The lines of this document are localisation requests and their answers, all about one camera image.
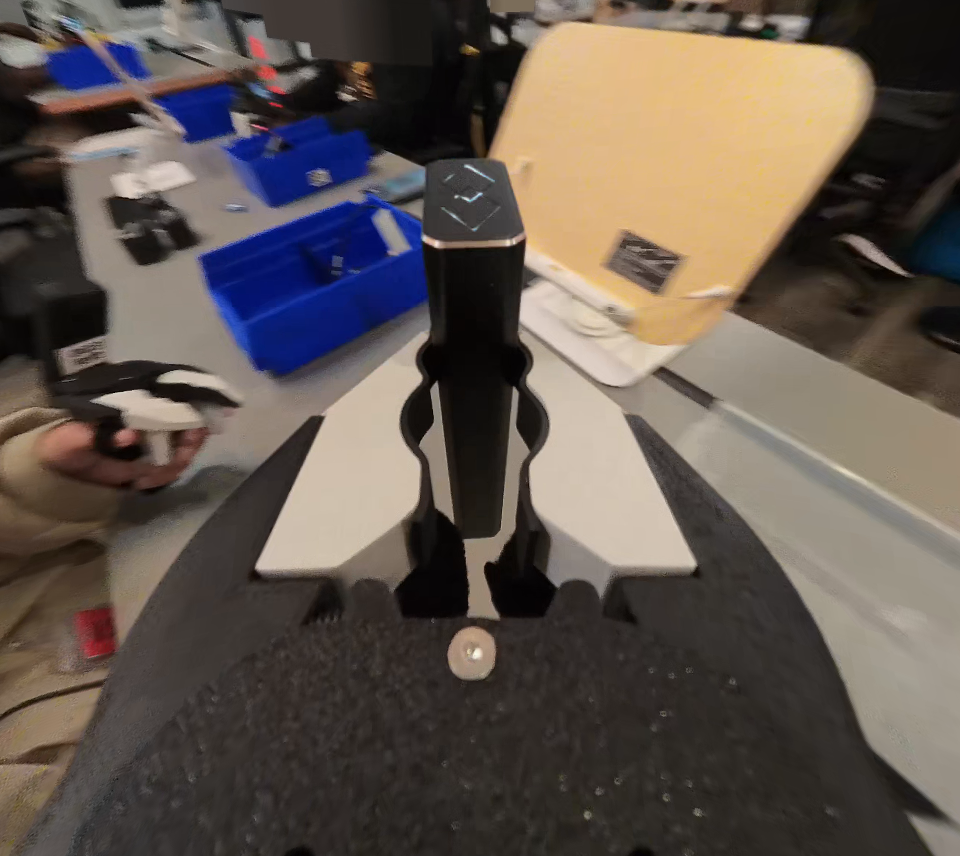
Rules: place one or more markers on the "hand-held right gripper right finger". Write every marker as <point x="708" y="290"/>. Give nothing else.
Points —
<point x="607" y="496"/>

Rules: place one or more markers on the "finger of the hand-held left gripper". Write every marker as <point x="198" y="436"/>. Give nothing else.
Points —
<point x="157" y="414"/>
<point x="202" y="387"/>

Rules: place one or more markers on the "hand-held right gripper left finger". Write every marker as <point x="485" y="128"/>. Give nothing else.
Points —
<point x="345" y="496"/>

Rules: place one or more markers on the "blue plastic bin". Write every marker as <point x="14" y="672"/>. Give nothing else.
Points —
<point x="315" y="324"/>
<point x="199" y="114"/>
<point x="97" y="65"/>
<point x="300" y="170"/>

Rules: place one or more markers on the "black usb hub tower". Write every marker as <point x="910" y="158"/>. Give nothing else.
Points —
<point x="472" y="346"/>

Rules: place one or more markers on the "person's left forearm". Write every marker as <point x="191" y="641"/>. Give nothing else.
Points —
<point x="37" y="511"/>

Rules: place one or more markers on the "person's left hand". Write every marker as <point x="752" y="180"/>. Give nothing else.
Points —
<point x="75" y="455"/>

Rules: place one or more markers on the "black pouch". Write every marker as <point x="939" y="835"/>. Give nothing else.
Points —
<point x="150" y="230"/>

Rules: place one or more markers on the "white paper sheet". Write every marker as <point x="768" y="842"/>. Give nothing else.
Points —
<point x="154" y="179"/>

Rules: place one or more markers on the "red tag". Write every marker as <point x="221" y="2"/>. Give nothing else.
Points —
<point x="96" y="631"/>

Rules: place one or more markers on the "wooden book stand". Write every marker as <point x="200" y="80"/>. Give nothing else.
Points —
<point x="660" y="159"/>

